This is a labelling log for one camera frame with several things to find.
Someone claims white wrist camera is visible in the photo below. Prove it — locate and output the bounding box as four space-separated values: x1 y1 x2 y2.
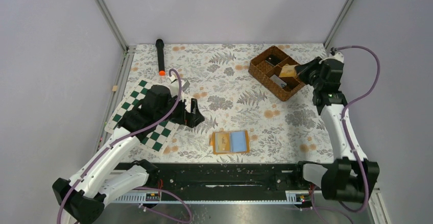
168 74 190 96
328 47 344 63

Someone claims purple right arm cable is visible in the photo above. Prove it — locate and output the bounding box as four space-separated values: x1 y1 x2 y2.
309 45 381 224

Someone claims green white chessboard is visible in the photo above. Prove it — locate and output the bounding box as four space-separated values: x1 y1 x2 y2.
104 78 190 156

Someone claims gold VIP card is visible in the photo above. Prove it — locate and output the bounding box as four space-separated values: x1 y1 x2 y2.
214 132 231 153

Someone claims floral patterned table mat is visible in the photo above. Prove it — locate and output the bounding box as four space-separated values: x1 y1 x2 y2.
124 44 333 163

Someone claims black item in basket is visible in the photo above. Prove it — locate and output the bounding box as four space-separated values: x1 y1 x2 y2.
265 55 281 66

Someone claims brown woven divided basket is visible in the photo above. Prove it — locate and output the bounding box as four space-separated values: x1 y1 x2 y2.
248 45 305 102

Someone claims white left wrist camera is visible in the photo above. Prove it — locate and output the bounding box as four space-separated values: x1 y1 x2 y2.
168 74 190 96

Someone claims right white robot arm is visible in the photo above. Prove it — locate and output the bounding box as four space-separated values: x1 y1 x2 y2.
293 56 380 204

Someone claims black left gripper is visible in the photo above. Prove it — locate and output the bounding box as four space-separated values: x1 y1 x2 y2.
156 91 205 128

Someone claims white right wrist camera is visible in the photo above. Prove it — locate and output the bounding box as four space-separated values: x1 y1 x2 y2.
328 47 344 63

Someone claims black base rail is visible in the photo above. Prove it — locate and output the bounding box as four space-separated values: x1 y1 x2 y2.
144 163 311 203

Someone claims black marker orange cap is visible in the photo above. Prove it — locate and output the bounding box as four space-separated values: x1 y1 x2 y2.
155 39 165 76

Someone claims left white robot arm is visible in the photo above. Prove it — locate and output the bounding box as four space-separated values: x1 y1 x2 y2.
52 85 205 223

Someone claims grey card in basket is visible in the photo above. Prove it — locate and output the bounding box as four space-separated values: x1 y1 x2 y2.
270 74 287 88

